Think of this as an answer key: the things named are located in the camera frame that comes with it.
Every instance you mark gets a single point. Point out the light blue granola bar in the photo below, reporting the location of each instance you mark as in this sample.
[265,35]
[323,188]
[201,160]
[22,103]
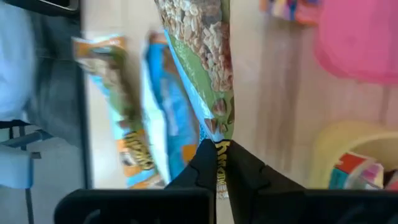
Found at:
[169,102]

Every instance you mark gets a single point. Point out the orange blue granola bar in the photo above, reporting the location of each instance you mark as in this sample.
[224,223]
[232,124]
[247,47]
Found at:
[109,68]

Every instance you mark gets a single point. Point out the green red granola bar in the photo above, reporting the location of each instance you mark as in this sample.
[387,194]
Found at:
[354,171]

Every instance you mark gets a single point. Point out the green gold granola bar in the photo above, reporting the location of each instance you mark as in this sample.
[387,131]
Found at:
[202,46]

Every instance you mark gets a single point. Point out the person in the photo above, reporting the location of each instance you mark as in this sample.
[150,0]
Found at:
[53,87]

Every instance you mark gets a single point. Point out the silver multicolour granola bar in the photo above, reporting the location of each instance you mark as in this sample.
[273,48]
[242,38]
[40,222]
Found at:
[286,9]

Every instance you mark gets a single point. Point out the blue chair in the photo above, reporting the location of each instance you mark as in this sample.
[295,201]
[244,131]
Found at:
[15,168]

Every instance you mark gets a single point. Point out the pink red plastic bin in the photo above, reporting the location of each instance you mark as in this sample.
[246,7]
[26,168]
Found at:
[357,40]

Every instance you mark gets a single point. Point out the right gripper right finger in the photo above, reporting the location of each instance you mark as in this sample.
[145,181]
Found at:
[245,177]

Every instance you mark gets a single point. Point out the yellow plastic bin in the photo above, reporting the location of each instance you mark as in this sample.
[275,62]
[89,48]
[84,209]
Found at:
[342,137]

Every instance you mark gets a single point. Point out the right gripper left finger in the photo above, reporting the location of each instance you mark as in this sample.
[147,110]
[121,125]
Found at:
[202,174]

